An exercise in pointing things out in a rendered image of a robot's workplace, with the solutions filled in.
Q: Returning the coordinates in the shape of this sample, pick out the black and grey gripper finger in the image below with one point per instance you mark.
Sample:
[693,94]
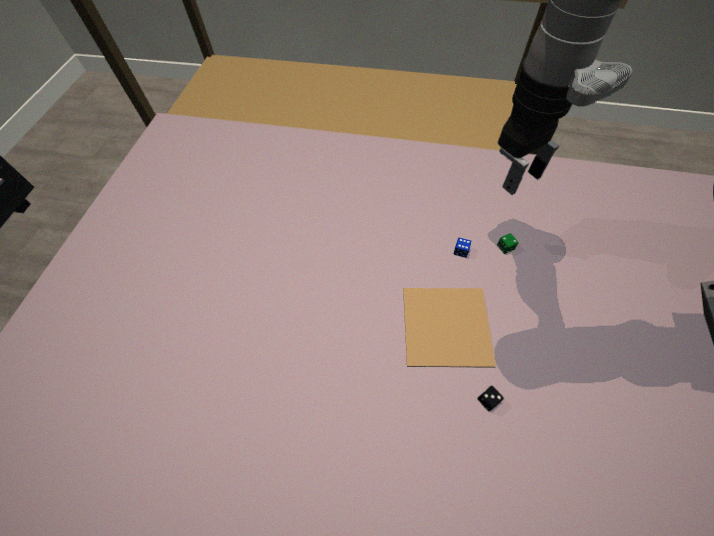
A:
[542,159]
[515,173]

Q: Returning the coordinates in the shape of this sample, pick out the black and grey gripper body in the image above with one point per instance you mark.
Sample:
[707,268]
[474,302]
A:
[551,67]

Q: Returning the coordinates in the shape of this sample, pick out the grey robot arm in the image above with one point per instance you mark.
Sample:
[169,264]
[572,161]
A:
[579,20]

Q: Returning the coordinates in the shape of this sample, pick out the blue die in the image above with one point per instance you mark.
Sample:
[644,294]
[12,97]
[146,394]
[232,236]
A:
[462,247]

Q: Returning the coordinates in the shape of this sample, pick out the green die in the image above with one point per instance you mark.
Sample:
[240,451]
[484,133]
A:
[507,243]

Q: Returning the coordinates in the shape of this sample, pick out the tan flat mat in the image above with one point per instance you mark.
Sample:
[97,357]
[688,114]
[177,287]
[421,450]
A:
[447,327]

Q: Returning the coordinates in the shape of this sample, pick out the black die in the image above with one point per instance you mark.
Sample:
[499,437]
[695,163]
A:
[490,398]

